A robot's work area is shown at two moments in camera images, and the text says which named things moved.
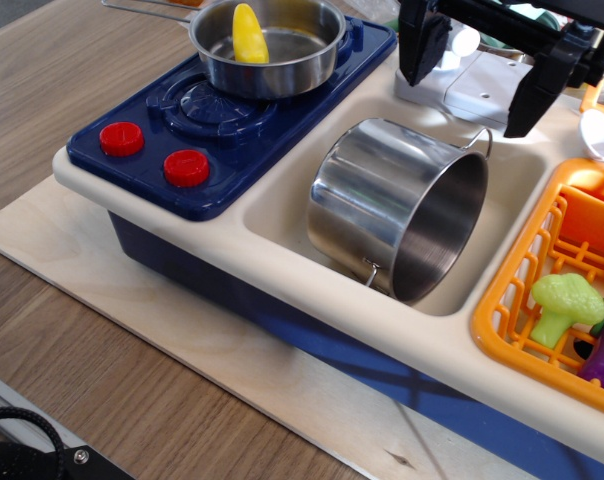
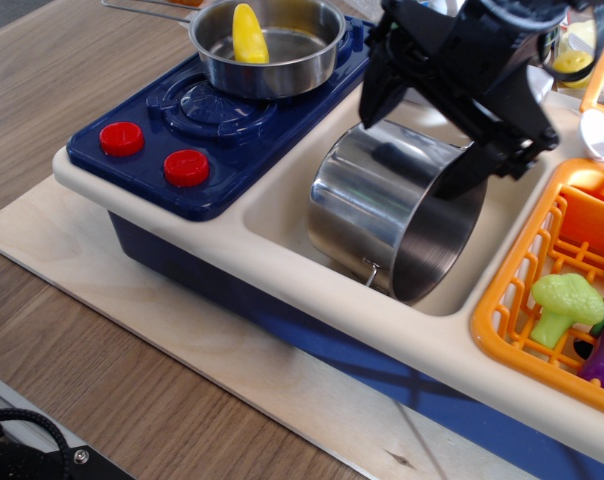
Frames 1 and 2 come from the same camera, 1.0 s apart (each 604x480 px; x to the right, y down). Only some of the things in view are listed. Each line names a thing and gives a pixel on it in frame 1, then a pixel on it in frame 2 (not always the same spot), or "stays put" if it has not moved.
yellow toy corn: x=248 y=39 stays put
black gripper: x=586 y=35 to x=472 y=59
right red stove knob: x=186 y=168 stays put
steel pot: x=397 y=208 stays put
